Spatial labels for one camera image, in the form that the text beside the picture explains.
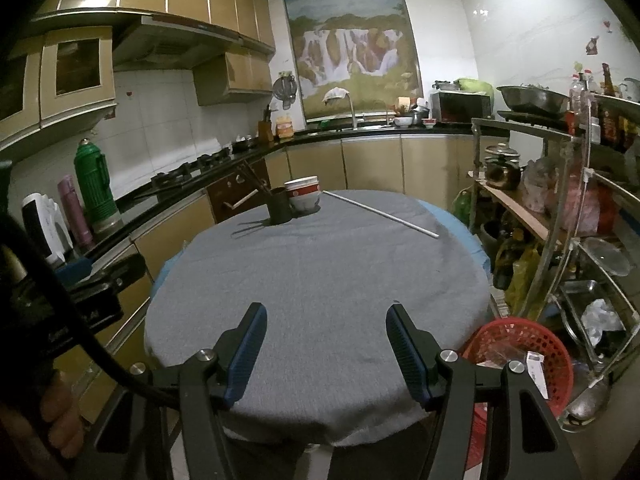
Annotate white plastic appliance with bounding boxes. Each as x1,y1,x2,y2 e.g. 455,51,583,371
21,192,75,266

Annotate knife block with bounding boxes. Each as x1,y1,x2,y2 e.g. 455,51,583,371
257,105,275,142

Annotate person's left hand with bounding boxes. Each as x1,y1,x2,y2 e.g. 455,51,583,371
37,370,86,461

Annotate black cup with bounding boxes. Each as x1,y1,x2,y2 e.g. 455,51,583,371
267,187,293,224

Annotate green cloth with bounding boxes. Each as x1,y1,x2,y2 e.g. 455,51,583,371
455,78,493,95

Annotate green bottle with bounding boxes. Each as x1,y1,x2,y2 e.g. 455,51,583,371
452,187,476,226

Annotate metal basin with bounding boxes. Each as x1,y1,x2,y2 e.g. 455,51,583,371
496,85,571,116

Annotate white red-rimmed bowl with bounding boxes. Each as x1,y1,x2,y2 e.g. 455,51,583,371
284,176,320,196

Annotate pink thermos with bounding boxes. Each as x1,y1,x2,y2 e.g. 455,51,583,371
57,175,95,248

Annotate green thermos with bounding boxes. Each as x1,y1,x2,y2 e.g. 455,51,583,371
74,137,123,233

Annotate metal storage rack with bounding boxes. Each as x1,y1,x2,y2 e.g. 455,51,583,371
470,92,640,433

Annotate small beige wall cabinet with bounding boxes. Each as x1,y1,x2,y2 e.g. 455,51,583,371
192,50,275,107

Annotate gas stove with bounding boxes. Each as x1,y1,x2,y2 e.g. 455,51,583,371
150,147,236,193

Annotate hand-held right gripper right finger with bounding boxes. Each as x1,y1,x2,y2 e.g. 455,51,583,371
385,302,583,480

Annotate metal pot with lid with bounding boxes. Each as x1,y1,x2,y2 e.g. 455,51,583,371
484,144,523,190

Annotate glass door wall cabinet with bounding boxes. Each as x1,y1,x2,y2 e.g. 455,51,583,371
0,25,118,161

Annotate microwave oven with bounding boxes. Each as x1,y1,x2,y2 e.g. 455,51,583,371
430,91,493,125

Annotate hanging metal strainer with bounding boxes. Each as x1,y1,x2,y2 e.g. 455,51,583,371
272,71,300,111

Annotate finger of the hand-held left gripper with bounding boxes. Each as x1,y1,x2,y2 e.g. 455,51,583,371
54,257,96,281
75,254,148,296

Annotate yellow plastic bag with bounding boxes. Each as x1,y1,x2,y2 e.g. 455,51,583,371
505,245,543,311

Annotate pink plastic bags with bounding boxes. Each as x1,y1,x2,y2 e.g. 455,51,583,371
520,157,601,233

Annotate blue tablecloth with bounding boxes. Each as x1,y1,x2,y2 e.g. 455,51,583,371
150,199,493,301

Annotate range hood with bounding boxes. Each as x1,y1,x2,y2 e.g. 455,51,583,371
32,10,276,68

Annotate white box with purple stripe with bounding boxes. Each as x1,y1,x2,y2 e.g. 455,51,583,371
525,351,551,403

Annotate dark brown cabinet front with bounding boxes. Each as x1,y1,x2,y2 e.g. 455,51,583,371
206,157,271,223

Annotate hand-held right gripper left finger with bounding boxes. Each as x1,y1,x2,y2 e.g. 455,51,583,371
75,302,268,480

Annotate white bowl with red band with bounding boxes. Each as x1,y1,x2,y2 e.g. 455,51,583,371
289,192,322,213

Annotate red plastic basket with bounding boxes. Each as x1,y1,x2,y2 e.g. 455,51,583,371
459,317,575,461

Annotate group of sauce bottles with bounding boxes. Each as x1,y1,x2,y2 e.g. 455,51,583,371
565,62,640,153

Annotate metal faucet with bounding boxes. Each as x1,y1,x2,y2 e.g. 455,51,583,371
345,92,361,131

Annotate dark chopsticks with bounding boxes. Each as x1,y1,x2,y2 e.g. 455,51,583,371
239,162,273,196

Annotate white thin rod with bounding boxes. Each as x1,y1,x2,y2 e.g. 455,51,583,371
322,190,440,239

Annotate waterfall wall poster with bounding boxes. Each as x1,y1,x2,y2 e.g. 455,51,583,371
280,0,426,123

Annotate white plastic bag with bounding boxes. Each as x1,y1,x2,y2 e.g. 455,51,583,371
580,299,626,346

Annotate pile of dishes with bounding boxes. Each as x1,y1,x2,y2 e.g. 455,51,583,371
392,96,438,128

